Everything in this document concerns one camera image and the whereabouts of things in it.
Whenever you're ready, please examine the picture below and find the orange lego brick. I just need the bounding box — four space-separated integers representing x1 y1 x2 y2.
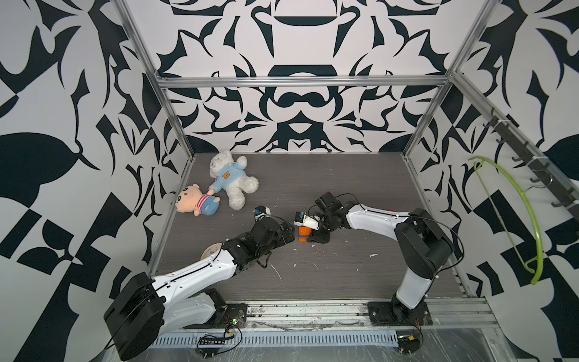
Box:
299 226 312 242

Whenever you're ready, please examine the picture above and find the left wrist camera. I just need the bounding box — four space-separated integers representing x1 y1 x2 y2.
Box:
254 205 271 221

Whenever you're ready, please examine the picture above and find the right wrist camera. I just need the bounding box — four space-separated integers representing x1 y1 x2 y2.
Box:
294 211 319 230

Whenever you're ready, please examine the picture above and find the aluminium frame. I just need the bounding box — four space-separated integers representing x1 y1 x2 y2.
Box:
117 1 578 354

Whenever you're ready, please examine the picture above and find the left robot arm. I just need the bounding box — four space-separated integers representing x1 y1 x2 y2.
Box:
103 214 295 361

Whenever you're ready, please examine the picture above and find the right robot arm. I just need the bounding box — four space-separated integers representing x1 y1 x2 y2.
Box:
294 192 455 319

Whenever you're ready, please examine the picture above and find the green hoop hanger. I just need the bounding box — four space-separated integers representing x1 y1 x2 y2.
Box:
468 155 544 286

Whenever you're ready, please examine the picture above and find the black connector box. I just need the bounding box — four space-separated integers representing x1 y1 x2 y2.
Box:
397 335 422 356
195 334 228 355

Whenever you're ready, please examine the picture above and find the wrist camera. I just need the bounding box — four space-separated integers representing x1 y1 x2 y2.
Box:
294 211 319 230
254 205 271 221

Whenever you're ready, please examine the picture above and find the cream round toy clock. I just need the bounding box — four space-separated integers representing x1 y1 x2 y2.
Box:
201 243 223 261

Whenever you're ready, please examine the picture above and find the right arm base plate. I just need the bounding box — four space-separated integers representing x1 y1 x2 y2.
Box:
367 300 434 327

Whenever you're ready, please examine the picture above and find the black connector box right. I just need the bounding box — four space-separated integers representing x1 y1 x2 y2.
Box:
397 335 422 356

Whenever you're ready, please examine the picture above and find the black hook rack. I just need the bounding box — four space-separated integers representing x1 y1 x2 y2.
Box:
484 107 578 220

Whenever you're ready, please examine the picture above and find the white cable duct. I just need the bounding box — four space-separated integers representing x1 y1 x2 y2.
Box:
151 330 398 348

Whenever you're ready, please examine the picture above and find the pink doll plush toy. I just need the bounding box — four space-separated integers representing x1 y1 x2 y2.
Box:
176 184 220 217

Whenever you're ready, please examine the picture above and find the white teddy bear blue shirt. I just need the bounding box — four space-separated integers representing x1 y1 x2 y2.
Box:
210 150 259 211

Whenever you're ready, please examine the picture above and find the black connector box left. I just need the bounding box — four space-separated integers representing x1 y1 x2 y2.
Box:
195 334 228 355

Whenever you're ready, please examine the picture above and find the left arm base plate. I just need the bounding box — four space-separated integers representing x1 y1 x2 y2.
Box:
183 288 248 330

